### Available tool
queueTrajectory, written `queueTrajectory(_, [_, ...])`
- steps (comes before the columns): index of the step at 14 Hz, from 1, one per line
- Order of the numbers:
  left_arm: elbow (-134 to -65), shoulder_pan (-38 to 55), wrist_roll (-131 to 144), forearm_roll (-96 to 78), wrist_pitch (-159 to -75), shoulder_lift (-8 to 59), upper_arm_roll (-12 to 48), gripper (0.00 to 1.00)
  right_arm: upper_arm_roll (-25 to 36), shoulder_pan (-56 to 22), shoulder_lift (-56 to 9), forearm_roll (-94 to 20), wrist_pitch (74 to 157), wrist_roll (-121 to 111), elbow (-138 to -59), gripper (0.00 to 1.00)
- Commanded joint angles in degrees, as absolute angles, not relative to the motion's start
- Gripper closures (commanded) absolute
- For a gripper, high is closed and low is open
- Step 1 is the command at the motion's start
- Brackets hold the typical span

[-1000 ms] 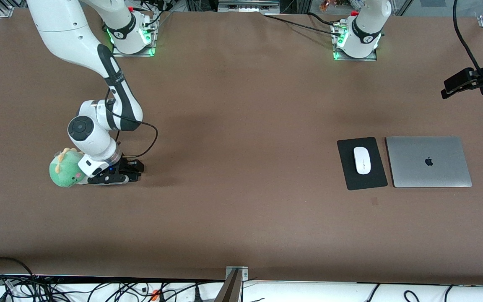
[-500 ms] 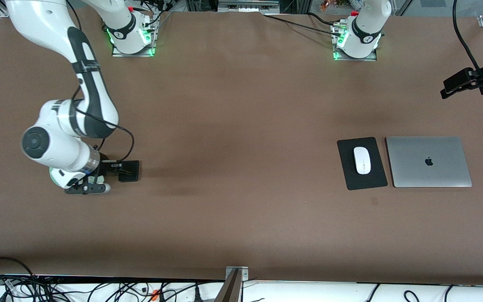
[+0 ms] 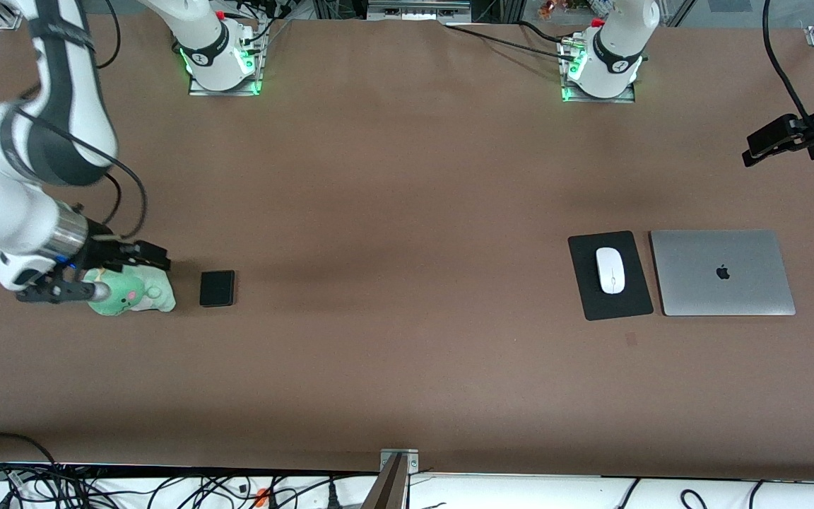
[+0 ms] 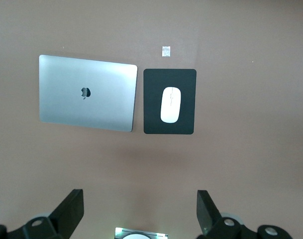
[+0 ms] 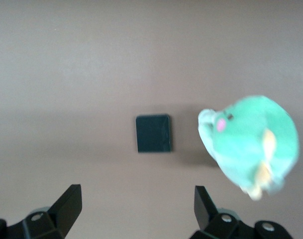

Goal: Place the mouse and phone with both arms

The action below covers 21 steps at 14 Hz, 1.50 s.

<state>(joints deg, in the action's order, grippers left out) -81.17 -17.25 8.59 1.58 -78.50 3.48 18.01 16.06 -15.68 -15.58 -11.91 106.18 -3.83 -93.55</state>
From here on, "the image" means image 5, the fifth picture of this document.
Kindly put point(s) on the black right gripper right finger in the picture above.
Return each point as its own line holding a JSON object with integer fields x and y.
{"x": 211, "y": 216}

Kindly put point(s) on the green plush dinosaur toy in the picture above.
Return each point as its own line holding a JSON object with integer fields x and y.
{"x": 250, "y": 144}

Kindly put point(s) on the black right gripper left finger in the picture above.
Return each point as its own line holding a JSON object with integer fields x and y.
{"x": 64, "y": 211}

